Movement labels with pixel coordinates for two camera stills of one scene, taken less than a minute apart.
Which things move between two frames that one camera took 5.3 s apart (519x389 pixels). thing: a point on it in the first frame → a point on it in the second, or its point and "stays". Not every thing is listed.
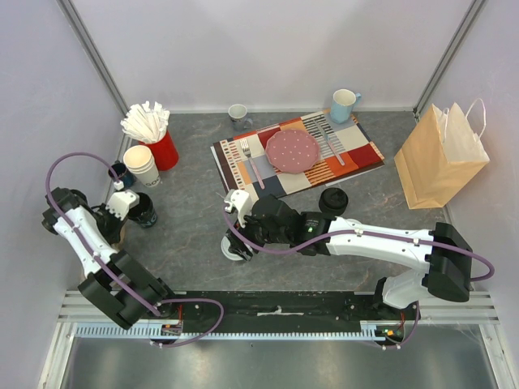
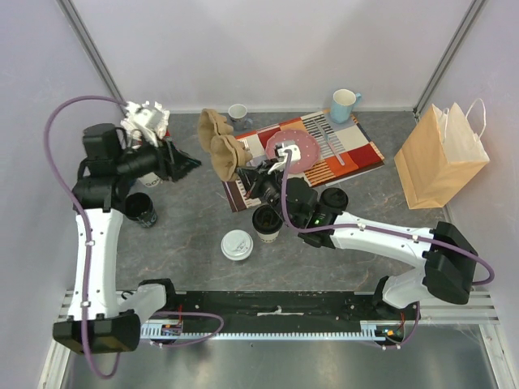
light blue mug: x=344 y=102 stays
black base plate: x=388 y=326 stays
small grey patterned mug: x=238 y=113 stays
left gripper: x=114 y=236 → x=181 y=162
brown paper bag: x=442 y=153 stays
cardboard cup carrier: x=118 y=245 → x=216 y=134
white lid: x=225 y=247 stays
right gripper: x=249 y=233 → x=252 y=183
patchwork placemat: x=345 y=147 stays
